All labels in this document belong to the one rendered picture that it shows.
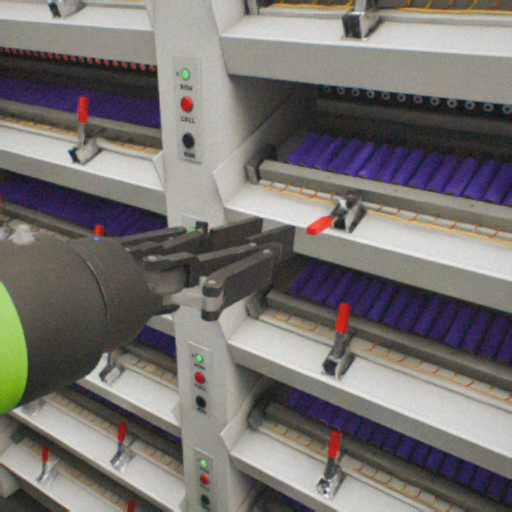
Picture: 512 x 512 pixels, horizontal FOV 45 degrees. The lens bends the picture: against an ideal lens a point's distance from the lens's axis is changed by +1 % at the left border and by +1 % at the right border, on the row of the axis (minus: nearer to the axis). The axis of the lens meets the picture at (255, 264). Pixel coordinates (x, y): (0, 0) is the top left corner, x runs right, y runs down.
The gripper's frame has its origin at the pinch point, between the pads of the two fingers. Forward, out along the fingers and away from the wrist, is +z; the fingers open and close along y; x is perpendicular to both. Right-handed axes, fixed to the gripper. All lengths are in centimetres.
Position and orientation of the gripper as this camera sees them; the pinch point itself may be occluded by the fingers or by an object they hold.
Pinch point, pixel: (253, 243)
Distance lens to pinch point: 54.1
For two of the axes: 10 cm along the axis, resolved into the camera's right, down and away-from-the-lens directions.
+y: 8.1, 2.5, -5.2
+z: 5.7, -2.2, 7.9
